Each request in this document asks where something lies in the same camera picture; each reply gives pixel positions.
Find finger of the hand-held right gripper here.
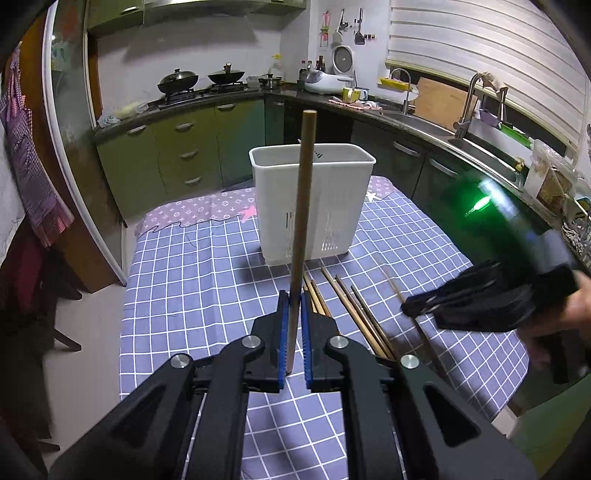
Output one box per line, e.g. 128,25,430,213
402,260,514,318
436,293,540,334

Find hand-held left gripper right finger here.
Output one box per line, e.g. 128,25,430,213
300,293,539,480

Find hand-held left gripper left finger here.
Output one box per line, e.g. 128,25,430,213
48,290,291,480

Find white plastic utensil holder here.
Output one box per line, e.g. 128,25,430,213
248,143,377,267

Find person's right hand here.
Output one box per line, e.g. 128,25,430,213
524,270,591,386

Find clear plastic food container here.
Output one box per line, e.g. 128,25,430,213
524,138,579,206

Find steel kitchen sink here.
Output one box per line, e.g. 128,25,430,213
383,111,525,185

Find checked blue and pink tablecloth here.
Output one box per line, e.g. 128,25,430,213
119,175,531,480

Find dark kitchen cabinets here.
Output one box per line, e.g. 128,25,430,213
265,98,467,206

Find tall steel faucet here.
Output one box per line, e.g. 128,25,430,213
452,73,484,139

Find wooden cutting board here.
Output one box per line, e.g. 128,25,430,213
414,76,470,132

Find chrome curved faucet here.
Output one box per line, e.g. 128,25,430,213
389,68,413,115

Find pink cloth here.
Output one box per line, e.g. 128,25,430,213
329,98,383,112

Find white window blind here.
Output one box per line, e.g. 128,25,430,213
385,0,591,162

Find green kitchen cabinets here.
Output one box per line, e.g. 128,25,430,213
88,0,267,219

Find white rice cooker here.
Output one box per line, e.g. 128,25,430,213
304,70,354,96

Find white round appliance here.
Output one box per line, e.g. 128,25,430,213
332,45,358,79

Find gas stove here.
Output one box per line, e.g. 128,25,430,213
159,83,251,106

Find dark red garment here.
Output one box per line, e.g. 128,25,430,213
0,226,58,328

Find black wok with lid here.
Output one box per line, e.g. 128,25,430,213
158,68,199,95

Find sliding glass door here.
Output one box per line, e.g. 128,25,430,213
41,0,129,288

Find purple plaid cloth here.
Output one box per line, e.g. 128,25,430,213
0,41,75,249

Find range hood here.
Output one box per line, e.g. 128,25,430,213
142,0,308,25

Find black wok with handle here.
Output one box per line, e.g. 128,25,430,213
207,62,246,86

